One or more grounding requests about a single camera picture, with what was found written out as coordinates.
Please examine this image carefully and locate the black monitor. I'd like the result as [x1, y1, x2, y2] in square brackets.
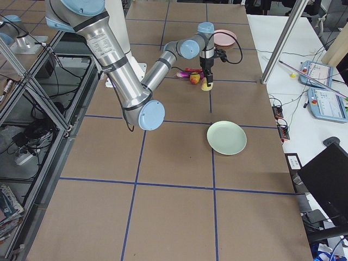
[298, 143, 347, 226]

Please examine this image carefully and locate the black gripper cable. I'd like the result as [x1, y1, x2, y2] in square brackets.
[213, 32, 243, 65]

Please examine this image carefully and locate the stack of books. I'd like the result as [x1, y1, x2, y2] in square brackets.
[1, 183, 24, 241]

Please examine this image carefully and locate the pale green round fruit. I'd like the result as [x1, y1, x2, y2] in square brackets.
[201, 81, 213, 91]

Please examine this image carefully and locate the blue teach pendant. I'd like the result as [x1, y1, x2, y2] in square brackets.
[300, 60, 333, 88]
[307, 87, 347, 123]

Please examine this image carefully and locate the reacher grabber stick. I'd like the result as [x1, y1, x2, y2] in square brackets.
[278, 60, 347, 101]

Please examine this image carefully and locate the light green plate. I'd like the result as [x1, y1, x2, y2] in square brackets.
[207, 121, 247, 156]

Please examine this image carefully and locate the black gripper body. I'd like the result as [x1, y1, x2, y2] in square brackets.
[199, 47, 226, 71]

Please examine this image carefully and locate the pink plate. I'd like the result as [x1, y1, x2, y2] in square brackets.
[214, 29, 237, 47]

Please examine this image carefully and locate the white power strip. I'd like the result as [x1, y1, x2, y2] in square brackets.
[14, 151, 36, 166]

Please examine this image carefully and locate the red chili pepper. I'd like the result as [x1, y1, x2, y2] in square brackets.
[184, 68, 203, 73]

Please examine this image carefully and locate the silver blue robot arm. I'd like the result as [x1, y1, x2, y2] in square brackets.
[45, 0, 215, 131]

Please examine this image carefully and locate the aluminium frame post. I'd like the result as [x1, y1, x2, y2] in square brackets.
[261, 0, 308, 84]

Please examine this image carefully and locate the purple eggplant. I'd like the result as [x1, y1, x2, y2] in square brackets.
[175, 71, 190, 78]

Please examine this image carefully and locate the blue teach pendant near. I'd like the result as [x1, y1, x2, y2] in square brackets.
[307, 87, 347, 123]

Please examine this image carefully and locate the aluminium frame rack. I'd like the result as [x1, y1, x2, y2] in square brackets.
[1, 32, 98, 260]

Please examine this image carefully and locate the orange black connector strip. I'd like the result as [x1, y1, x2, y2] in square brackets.
[272, 105, 290, 143]

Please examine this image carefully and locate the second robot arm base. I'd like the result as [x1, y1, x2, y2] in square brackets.
[1, 15, 48, 54]

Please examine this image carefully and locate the blue teach pendant far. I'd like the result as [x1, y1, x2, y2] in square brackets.
[300, 60, 333, 88]

